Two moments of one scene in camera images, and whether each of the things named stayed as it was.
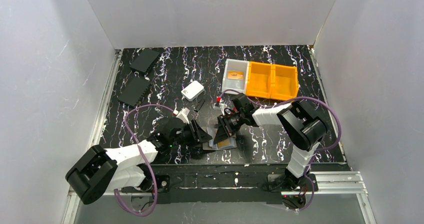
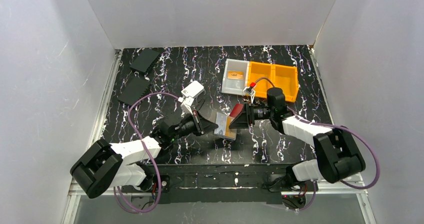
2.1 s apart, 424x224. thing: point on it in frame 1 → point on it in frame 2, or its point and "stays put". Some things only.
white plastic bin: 235,76 stays put
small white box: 182,114 → 186,104
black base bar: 218,184 stays put
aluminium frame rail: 72,201 stays put
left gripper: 195,133 → 197,123
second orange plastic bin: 285,85 stays put
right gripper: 228,123 → 249,115
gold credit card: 235,75 stays put
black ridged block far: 144,60 stays put
